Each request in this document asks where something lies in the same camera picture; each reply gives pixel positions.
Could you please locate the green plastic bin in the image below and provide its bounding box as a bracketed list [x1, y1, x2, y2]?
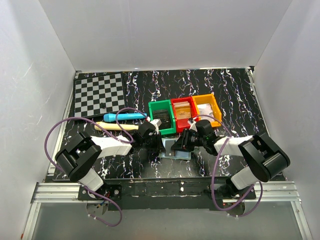
[148, 99, 176, 136]

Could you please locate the cream plastic crayon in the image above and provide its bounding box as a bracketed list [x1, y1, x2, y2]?
[94, 121, 139, 131]

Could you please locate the orange card in red bin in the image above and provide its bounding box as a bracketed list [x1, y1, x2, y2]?
[173, 101, 192, 120]

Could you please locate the white card in yellow bin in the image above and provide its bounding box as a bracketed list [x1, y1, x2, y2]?
[197, 103, 214, 116]

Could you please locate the checkered chessboard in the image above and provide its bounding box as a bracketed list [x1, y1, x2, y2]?
[73, 72, 128, 119]

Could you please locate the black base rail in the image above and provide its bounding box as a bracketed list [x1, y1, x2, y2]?
[77, 174, 257, 213]

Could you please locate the blue plastic crayon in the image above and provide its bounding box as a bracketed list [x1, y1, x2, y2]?
[103, 113, 148, 123]

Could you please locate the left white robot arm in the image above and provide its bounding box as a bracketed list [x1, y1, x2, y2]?
[55, 122, 166, 195]

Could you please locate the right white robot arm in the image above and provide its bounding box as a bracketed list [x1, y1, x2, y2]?
[171, 119, 291, 197]

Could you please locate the green card holder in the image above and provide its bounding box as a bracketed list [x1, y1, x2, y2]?
[158, 138, 191, 161]

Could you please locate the yellow plastic bin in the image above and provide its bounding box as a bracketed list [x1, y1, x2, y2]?
[192, 93, 222, 128]

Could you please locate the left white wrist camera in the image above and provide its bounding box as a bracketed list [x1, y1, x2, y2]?
[150, 119, 162, 133]

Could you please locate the red plastic bin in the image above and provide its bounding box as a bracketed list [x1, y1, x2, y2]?
[170, 96, 197, 133]

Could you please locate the black card in green bin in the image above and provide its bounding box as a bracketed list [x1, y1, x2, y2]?
[152, 109, 172, 130]

